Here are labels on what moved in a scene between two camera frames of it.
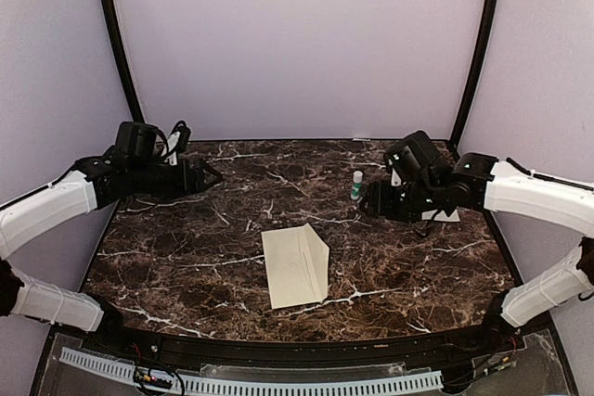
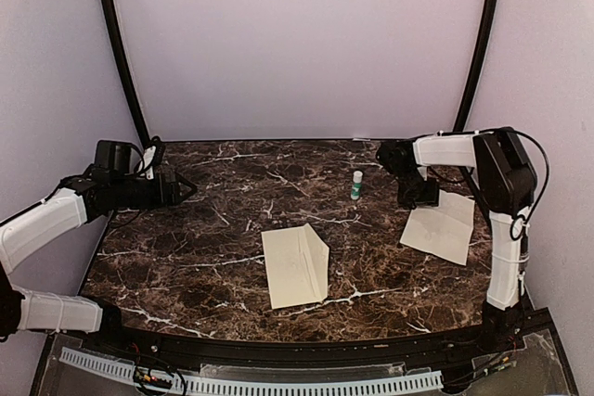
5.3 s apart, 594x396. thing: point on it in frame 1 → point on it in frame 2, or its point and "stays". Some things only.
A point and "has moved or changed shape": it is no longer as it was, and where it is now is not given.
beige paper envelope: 297,261 stays
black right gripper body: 392,207 → 413,190
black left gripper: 197,178 → 173,198
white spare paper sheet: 441,216 has moved or changed shape
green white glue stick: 356,188 stays
